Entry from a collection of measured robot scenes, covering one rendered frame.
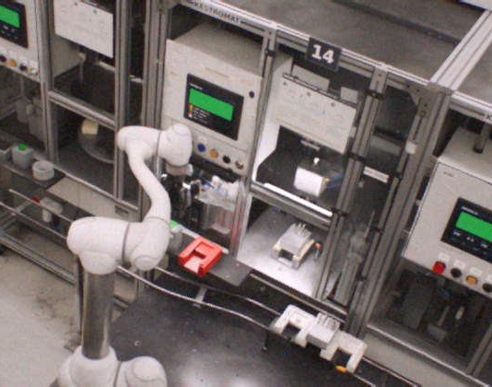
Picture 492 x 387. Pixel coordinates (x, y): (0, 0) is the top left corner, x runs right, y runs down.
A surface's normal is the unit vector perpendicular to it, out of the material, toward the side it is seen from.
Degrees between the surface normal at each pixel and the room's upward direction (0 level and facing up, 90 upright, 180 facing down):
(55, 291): 0
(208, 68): 90
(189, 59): 90
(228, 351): 0
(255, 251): 0
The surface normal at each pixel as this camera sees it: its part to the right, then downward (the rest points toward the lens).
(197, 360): 0.14, -0.76
